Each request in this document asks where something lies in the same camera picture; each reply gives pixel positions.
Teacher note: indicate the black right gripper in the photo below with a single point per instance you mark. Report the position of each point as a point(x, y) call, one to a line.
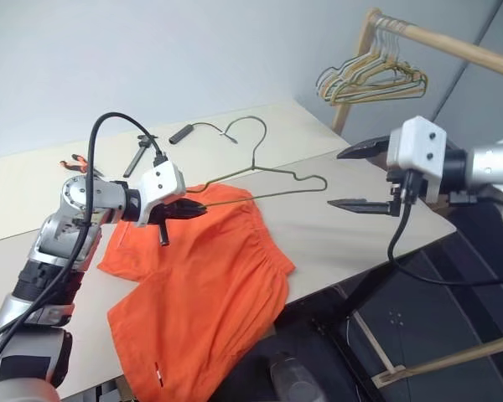
point(398, 188)

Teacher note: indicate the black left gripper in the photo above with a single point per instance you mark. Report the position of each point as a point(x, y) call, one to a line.
point(167, 210)

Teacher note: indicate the orange shorts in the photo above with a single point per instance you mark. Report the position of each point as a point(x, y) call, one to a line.
point(201, 285)

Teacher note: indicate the black clamp tool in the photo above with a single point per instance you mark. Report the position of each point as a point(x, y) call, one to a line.
point(136, 158)

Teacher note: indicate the short black stick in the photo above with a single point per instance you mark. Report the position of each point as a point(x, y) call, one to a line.
point(182, 134)

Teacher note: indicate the wooden clothes rack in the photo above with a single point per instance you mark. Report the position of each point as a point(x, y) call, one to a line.
point(444, 44)

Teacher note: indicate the dark grey rounded shape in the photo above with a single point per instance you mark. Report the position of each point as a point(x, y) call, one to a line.
point(293, 377)

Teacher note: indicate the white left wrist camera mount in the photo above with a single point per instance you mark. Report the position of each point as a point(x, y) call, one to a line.
point(163, 182)

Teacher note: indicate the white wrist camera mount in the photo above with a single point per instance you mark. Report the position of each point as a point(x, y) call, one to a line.
point(163, 182)
point(415, 142)

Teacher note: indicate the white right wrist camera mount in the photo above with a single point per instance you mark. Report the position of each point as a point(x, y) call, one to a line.
point(415, 142)

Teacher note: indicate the black metal table frame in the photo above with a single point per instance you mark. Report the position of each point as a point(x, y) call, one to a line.
point(362, 293)

